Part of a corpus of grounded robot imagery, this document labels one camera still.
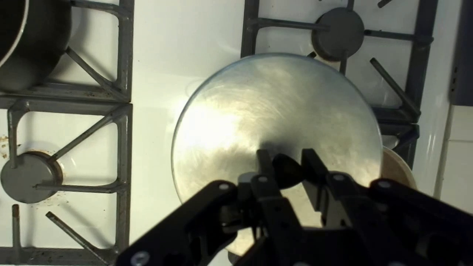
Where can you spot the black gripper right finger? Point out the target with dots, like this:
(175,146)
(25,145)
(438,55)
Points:
(385,226)

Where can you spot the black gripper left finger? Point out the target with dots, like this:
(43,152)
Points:
(216,226)

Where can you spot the silver pot lid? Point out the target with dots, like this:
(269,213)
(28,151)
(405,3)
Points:
(275,108)

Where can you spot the black stove grate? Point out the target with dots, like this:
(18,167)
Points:
(423,59)
(123,59)

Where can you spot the white gas stove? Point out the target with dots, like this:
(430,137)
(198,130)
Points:
(163,49)

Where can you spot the grey burner cap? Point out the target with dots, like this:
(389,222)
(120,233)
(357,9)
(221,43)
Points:
(30,177)
(339,32)

